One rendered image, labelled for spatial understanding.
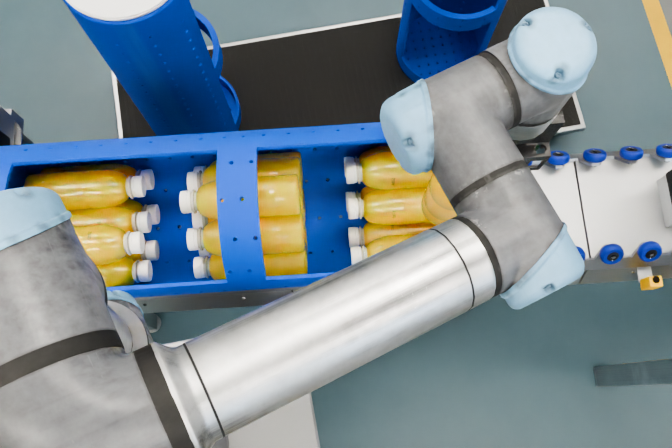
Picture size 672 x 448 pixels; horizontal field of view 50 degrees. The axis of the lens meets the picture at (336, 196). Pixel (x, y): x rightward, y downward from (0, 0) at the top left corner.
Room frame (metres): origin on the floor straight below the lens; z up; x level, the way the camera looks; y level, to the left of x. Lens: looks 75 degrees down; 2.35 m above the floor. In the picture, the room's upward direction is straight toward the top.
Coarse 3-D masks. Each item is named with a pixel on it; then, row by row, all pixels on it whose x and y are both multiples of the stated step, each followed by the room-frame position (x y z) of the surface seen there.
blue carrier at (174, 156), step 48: (48, 144) 0.42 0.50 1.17; (96, 144) 0.41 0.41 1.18; (144, 144) 0.41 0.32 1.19; (192, 144) 0.41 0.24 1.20; (240, 144) 0.40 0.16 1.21; (288, 144) 0.40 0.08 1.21; (336, 144) 0.40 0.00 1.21; (384, 144) 0.46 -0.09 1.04; (240, 192) 0.31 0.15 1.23; (336, 192) 0.39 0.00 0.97; (240, 240) 0.24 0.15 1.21; (336, 240) 0.29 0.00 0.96; (144, 288) 0.17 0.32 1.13; (192, 288) 0.17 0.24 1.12; (240, 288) 0.18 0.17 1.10
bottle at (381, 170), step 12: (372, 156) 0.41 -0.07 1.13; (384, 156) 0.41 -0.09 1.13; (360, 168) 0.39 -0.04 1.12; (372, 168) 0.39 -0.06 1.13; (384, 168) 0.38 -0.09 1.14; (396, 168) 0.38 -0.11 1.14; (360, 180) 0.37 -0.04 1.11; (372, 180) 0.37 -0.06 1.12; (384, 180) 0.36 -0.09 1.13; (396, 180) 0.37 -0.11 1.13; (408, 180) 0.37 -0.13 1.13; (420, 180) 0.37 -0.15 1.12
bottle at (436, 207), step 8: (432, 176) 0.29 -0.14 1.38; (432, 184) 0.28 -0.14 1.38; (424, 192) 0.30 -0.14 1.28; (432, 192) 0.28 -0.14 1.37; (440, 192) 0.27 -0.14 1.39; (424, 200) 0.28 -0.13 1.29; (432, 200) 0.27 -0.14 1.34; (440, 200) 0.26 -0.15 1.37; (448, 200) 0.26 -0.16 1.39; (424, 208) 0.28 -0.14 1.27; (432, 208) 0.27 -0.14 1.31; (440, 208) 0.26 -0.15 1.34; (448, 208) 0.26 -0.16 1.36; (432, 216) 0.26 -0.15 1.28; (440, 216) 0.26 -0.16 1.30; (448, 216) 0.25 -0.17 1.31
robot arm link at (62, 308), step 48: (0, 192) 0.14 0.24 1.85; (48, 192) 0.15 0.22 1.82; (0, 240) 0.10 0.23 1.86; (48, 240) 0.11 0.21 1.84; (0, 288) 0.07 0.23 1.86; (48, 288) 0.07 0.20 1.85; (96, 288) 0.08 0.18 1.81; (0, 336) 0.04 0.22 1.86; (48, 336) 0.04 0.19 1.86; (96, 336) 0.04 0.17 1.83; (144, 336) 0.07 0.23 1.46; (0, 384) 0.01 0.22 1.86
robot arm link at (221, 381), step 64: (512, 192) 0.16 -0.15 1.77; (384, 256) 0.11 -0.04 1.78; (448, 256) 0.11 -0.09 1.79; (512, 256) 0.11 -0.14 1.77; (576, 256) 0.11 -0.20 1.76; (256, 320) 0.05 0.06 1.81; (320, 320) 0.05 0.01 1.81; (384, 320) 0.05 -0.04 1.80; (448, 320) 0.06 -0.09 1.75; (64, 384) 0.01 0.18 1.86; (128, 384) 0.01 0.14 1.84; (192, 384) 0.01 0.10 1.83; (256, 384) 0.01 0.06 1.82; (320, 384) 0.01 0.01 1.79
